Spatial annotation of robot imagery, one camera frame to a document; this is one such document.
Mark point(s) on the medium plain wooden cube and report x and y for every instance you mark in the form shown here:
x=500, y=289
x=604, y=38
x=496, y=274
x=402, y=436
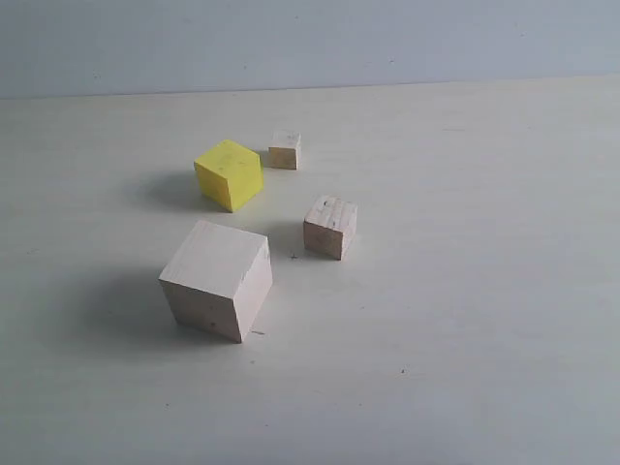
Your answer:
x=330, y=226

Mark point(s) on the yellow painted wooden cube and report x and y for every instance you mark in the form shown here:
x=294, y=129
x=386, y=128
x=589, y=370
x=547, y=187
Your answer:
x=229, y=174

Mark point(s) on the large plain wooden cube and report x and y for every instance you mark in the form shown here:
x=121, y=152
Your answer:
x=218, y=280

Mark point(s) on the small plain wooden cube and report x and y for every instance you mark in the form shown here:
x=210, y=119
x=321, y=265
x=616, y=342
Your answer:
x=284, y=150

